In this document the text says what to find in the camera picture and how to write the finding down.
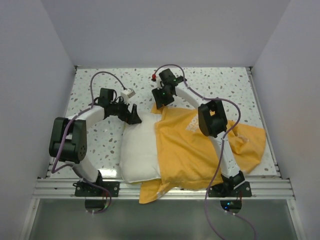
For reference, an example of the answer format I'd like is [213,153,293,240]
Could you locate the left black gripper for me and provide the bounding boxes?
[109,96,141,125]

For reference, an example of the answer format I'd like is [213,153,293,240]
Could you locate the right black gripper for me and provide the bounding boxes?
[152,85,175,110]

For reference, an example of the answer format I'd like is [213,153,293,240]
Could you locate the white pillow yellow edge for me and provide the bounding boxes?
[119,112,162,184]

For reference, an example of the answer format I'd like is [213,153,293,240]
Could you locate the orange pillowcase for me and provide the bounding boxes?
[139,106,266,204]

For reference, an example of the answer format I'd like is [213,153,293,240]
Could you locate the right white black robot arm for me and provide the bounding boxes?
[151,68,245,197]

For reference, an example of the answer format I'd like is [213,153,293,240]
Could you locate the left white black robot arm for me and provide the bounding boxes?
[49,88,142,197]

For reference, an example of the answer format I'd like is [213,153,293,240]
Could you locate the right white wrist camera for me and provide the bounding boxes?
[151,74,162,89]

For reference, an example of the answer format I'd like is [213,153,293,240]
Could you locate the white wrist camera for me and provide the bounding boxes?
[151,74,162,89]
[120,88,136,102]

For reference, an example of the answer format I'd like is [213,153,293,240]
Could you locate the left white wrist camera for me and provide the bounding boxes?
[120,88,136,102]

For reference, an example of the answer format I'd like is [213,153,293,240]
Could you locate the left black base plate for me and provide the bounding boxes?
[72,181,120,197]

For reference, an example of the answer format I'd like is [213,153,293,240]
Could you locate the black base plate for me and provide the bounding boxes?
[208,181,252,198]
[72,181,120,197]

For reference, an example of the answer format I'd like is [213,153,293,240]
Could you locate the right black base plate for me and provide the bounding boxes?
[208,181,252,198]

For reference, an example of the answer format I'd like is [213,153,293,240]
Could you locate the aluminium mounting rail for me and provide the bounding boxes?
[32,177,295,200]

